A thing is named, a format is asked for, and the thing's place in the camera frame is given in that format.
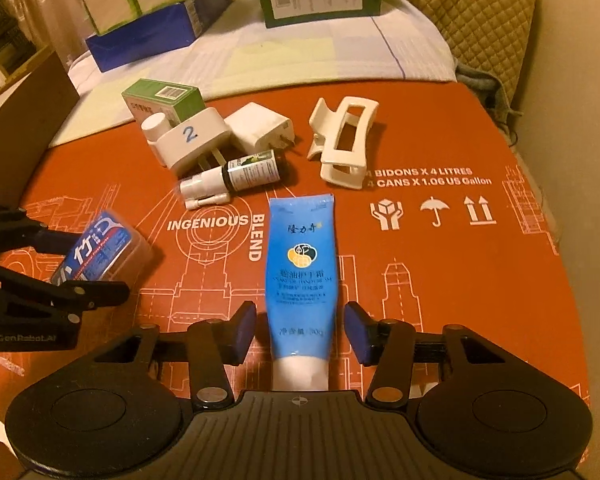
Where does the clear floss pick box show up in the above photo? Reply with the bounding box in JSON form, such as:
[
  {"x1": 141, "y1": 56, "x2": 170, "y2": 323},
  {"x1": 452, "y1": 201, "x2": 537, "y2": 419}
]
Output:
[{"x1": 50, "y1": 210, "x2": 152, "y2": 288}]

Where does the blue hand cream tube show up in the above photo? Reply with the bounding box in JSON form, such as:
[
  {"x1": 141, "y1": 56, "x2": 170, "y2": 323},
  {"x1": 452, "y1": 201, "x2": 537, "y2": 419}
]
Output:
[{"x1": 265, "y1": 194, "x2": 339, "y2": 391}]

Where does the dark spray bottle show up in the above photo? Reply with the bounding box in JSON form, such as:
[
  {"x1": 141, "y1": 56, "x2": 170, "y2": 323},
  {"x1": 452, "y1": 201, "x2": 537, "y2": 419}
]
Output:
[{"x1": 178, "y1": 148, "x2": 288, "y2": 210}]

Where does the white adapter marked 2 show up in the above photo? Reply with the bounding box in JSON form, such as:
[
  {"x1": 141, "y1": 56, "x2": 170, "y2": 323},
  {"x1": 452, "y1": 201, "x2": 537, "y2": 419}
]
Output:
[{"x1": 146, "y1": 107, "x2": 232, "y2": 177}]

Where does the small white bottle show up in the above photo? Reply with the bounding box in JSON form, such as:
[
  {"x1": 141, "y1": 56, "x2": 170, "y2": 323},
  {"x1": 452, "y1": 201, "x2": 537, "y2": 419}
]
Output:
[{"x1": 140, "y1": 112, "x2": 172, "y2": 142}]

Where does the small green medicine box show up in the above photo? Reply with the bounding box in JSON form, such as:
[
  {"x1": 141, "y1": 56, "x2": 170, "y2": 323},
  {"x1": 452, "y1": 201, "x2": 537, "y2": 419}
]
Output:
[{"x1": 122, "y1": 78, "x2": 206, "y2": 126}]

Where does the white hair claw clip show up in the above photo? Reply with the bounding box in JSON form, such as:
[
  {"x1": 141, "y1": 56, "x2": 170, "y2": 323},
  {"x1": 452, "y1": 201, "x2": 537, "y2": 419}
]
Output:
[{"x1": 306, "y1": 96, "x2": 379, "y2": 190}]

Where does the white usb charger plug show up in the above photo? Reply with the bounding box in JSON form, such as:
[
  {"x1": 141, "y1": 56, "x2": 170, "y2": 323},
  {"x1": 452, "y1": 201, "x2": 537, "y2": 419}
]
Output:
[{"x1": 225, "y1": 102, "x2": 294, "y2": 155}]

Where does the brown open shoe box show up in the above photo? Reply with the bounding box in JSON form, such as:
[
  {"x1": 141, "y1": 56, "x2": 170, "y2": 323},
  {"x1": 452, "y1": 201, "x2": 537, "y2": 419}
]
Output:
[{"x1": 0, "y1": 49, "x2": 79, "y2": 207}]

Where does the red Motul cardboard sheet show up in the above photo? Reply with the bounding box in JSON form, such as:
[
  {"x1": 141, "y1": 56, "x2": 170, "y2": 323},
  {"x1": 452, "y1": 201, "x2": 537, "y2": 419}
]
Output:
[{"x1": 0, "y1": 79, "x2": 592, "y2": 480}]

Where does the blue flat box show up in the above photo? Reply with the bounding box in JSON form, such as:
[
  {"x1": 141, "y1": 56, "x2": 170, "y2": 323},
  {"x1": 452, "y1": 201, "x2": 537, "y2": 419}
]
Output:
[{"x1": 86, "y1": 0, "x2": 232, "y2": 72}]

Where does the plaid pastel cloth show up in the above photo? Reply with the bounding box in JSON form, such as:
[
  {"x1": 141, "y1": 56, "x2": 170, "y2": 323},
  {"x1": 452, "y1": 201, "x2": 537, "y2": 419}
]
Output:
[{"x1": 52, "y1": 0, "x2": 456, "y2": 145}]

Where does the quilted beige chair cover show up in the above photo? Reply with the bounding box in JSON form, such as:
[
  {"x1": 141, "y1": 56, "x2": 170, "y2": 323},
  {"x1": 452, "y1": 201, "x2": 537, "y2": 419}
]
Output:
[{"x1": 408, "y1": 0, "x2": 535, "y2": 131}]

